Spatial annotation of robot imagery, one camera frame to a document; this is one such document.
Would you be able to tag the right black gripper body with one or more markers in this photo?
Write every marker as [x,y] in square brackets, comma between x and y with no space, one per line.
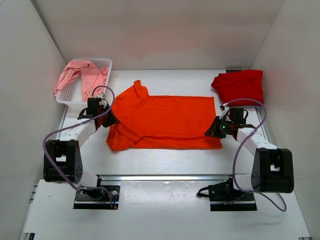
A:
[221,128]

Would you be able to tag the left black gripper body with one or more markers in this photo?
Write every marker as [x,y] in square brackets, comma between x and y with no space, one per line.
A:
[109,119]

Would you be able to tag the orange t shirt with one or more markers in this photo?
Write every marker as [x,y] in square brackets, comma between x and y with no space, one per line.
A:
[161,121]

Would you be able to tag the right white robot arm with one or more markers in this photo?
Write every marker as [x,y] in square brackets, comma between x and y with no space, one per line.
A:
[272,168]

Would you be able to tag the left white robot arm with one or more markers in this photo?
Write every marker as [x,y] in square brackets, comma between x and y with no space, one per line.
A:
[62,157]

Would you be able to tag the white plastic basket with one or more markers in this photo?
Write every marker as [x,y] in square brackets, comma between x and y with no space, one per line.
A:
[71,95]

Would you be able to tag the pink t shirt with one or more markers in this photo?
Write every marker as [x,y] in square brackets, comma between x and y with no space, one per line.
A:
[91,76]

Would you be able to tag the red folded t shirt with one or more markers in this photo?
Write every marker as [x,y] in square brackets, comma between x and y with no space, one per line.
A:
[240,88]

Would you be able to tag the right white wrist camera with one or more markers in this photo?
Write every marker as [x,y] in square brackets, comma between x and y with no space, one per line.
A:
[225,110]

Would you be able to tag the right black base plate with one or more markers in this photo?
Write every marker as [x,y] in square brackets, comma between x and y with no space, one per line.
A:
[223,197]

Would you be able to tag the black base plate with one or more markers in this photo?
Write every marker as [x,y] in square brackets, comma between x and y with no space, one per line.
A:
[223,197]
[98,199]

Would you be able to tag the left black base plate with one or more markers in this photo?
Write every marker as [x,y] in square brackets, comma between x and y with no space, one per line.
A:
[98,199]

